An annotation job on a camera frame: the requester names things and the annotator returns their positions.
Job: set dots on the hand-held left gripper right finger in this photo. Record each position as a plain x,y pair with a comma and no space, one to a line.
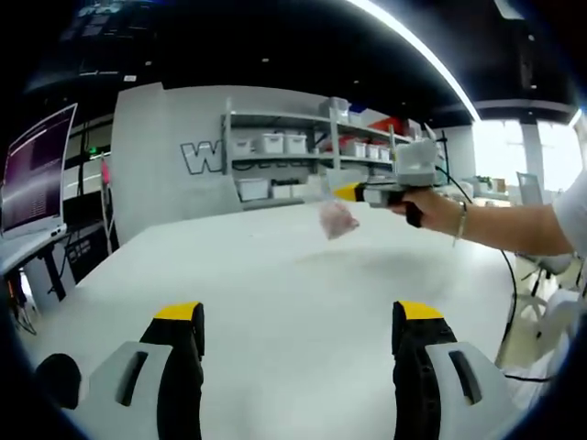
486,408

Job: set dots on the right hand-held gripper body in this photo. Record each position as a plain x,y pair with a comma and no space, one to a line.
415,160

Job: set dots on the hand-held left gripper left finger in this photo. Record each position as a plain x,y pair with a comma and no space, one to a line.
110,412

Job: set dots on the clear resealable bag pink contents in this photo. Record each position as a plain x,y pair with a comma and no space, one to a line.
337,220

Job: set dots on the person's right hand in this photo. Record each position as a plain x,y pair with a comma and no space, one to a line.
440,213

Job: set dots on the black round object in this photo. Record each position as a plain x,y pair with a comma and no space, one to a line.
59,380

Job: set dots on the grey metal shelving unit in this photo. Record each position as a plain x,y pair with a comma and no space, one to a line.
321,121

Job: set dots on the row of white storage bins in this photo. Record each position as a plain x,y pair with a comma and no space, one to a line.
275,143

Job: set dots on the curved ceiling light strip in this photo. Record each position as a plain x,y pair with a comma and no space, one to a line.
426,55

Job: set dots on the white office chair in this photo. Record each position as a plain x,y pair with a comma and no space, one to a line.
550,275

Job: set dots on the black equipment case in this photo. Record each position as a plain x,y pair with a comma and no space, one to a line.
87,252

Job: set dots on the grey standing desk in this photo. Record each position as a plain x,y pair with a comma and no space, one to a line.
41,256

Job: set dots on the grey partition panel with letter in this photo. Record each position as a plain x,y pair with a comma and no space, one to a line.
151,192

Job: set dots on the pink hanging item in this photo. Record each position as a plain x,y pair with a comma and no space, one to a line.
106,172

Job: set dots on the computer monitor purple screen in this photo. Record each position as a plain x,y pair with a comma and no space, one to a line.
34,179

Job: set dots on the hanging dark display screen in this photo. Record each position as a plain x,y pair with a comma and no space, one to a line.
103,32

